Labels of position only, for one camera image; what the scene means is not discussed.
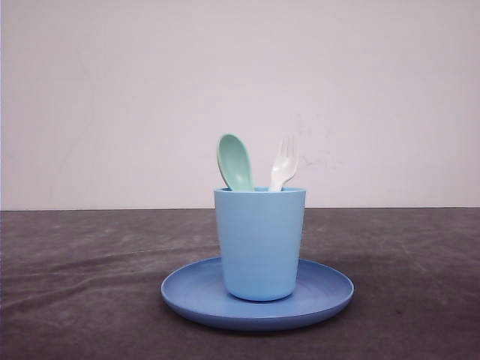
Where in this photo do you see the mint green plastic spoon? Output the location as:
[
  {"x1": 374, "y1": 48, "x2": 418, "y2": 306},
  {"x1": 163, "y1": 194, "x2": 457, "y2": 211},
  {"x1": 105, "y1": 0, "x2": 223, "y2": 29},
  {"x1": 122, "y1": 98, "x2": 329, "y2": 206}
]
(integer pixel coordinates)
[{"x1": 217, "y1": 133, "x2": 254, "y2": 192}]

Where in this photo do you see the white plastic fork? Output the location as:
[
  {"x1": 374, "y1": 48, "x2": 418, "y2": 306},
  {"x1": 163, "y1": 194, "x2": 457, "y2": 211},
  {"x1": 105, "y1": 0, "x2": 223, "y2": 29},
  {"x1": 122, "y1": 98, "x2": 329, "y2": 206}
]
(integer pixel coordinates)
[{"x1": 268, "y1": 135, "x2": 299, "y2": 192}]

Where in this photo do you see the light blue plastic cup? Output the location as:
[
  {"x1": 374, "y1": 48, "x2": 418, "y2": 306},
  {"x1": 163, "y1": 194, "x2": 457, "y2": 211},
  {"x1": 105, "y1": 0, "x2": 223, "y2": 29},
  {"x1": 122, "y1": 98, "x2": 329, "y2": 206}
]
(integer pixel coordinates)
[{"x1": 214, "y1": 187, "x2": 307, "y2": 302}]

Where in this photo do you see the blue plastic plate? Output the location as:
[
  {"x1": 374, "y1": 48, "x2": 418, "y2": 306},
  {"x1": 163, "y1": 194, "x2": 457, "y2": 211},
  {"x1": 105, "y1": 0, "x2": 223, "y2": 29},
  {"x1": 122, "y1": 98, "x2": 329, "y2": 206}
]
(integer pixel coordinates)
[{"x1": 160, "y1": 257, "x2": 355, "y2": 332}]

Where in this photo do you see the dark grey tablecloth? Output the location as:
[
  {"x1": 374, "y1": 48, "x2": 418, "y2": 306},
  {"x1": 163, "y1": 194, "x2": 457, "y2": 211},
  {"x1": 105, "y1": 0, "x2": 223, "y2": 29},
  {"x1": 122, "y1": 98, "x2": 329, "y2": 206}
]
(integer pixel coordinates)
[{"x1": 1, "y1": 207, "x2": 479, "y2": 359}]

